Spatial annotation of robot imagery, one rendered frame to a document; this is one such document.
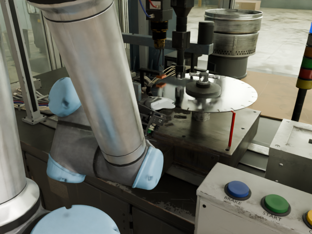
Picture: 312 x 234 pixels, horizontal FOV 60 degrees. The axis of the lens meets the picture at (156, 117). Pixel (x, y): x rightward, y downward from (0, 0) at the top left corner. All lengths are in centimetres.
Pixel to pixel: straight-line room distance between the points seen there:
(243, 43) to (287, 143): 85
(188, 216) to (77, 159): 33
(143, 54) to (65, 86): 106
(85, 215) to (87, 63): 21
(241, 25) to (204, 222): 109
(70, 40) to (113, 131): 14
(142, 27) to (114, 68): 120
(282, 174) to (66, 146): 51
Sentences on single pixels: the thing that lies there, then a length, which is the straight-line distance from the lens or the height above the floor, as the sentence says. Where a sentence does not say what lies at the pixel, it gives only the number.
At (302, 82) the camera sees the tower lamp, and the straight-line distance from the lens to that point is 93.
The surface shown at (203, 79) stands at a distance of 84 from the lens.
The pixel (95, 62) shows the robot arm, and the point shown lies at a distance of 31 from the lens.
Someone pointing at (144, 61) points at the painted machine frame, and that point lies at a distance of 155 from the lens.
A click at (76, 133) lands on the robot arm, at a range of 53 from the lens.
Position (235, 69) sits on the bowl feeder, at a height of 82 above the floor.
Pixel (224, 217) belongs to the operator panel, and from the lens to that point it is 57.
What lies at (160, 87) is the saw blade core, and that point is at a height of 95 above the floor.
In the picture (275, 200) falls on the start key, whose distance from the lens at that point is 56.
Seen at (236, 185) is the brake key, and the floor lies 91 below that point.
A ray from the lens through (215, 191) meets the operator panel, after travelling 56.
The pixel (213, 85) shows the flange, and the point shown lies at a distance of 89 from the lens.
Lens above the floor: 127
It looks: 27 degrees down
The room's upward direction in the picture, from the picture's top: straight up
